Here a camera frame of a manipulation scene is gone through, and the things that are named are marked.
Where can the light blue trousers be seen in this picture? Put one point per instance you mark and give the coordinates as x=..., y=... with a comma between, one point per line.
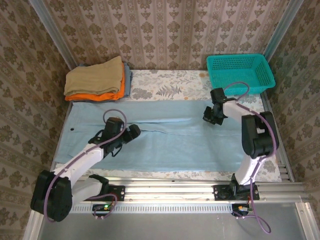
x=175, y=150

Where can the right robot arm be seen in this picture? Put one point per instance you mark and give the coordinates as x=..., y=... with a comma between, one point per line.
x=260, y=135

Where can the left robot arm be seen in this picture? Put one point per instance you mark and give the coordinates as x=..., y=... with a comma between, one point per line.
x=77, y=160

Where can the teal plastic basket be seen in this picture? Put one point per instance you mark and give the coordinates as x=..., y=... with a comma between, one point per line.
x=240, y=70

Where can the floral tablecloth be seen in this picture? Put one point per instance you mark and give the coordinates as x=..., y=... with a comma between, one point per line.
x=170, y=85

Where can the connector box with green light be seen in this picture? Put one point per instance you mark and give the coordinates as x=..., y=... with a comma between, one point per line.
x=106, y=207

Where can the connector box with yellow plug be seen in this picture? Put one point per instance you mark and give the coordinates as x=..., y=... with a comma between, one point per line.
x=241, y=208

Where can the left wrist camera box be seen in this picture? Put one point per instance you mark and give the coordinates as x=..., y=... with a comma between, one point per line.
x=122, y=128

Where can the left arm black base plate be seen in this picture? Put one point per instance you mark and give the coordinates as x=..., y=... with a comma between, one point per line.
x=117, y=192

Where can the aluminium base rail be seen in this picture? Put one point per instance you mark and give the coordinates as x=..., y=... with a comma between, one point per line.
x=170, y=193

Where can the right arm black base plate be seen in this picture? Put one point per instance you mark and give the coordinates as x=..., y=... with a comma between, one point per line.
x=220, y=192

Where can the aluminium table side rail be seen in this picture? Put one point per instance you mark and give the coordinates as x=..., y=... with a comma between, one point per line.
x=283, y=160

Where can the aluminium corner post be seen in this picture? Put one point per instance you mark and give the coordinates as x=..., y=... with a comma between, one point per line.
x=52, y=32
x=282, y=30

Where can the aluminium frame profile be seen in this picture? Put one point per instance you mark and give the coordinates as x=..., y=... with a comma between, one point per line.
x=31, y=227
x=306, y=222

